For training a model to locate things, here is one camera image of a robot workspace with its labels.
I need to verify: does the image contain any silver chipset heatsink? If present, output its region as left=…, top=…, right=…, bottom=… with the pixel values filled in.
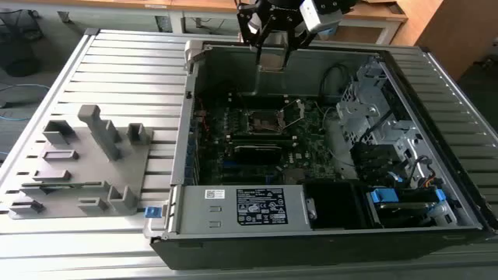
left=282, top=168, right=304, bottom=184

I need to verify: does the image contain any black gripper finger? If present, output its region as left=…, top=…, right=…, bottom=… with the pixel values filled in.
left=236, top=2, right=274, bottom=67
left=281, top=16, right=317, bottom=70

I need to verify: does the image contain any black waste bin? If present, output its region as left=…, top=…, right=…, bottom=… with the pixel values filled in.
left=0, top=40, right=42, bottom=78

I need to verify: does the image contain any silver CPU chip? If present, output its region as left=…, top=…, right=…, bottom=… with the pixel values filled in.
left=257, top=48, right=285, bottom=72

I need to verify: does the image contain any black wire basket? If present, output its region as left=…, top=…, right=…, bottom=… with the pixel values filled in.
left=0, top=8, right=44, bottom=41

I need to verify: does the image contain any black graphics card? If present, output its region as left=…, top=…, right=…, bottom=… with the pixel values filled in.
left=232, top=143, right=284, bottom=166

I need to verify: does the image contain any blue disk carrier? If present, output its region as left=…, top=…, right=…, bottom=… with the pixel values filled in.
left=367, top=187, right=447, bottom=230

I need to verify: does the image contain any grey parts rack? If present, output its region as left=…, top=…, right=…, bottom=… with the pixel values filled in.
left=6, top=104, right=156, bottom=220

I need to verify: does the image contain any black PC case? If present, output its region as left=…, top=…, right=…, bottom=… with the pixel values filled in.
left=149, top=39, right=498, bottom=271

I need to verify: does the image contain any wooden desk white frame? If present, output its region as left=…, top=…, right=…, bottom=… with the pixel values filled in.
left=180, top=0, right=408, bottom=44
left=53, top=0, right=185, bottom=34

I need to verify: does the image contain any grey power supply unit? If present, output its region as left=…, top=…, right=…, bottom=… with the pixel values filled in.
left=165, top=184, right=312, bottom=234

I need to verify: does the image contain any black cable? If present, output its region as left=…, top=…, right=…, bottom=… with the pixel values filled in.
left=319, top=63, right=351, bottom=102

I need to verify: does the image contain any green motherboard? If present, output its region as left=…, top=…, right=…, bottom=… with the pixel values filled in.
left=192, top=93, right=351, bottom=186

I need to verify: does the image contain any red wire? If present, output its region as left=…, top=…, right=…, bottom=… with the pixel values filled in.
left=193, top=97, right=209, bottom=132

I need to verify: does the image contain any blue floor cable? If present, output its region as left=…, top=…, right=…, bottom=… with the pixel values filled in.
left=0, top=83, right=52, bottom=122

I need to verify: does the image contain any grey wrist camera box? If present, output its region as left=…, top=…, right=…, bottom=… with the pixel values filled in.
left=299, top=0, right=344, bottom=33
left=246, top=13, right=266, bottom=35

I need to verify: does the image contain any wooden cabinet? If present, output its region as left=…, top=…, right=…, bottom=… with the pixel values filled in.
left=391, top=0, right=498, bottom=82

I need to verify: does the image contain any CPU socket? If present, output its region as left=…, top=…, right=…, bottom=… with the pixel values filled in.
left=242, top=108, right=292, bottom=137

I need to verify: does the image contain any black and orange wire bundle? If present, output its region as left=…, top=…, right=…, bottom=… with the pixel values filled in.
left=411, top=155, right=443, bottom=190

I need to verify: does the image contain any thin metal locking lever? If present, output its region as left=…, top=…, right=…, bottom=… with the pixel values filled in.
left=250, top=124, right=290, bottom=132

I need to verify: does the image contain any black plastic bay bracket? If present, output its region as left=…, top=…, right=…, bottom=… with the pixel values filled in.
left=348, top=142, right=403, bottom=187

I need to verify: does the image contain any silver metal drive cage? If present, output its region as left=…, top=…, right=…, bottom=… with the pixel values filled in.
left=335, top=57, right=424, bottom=164

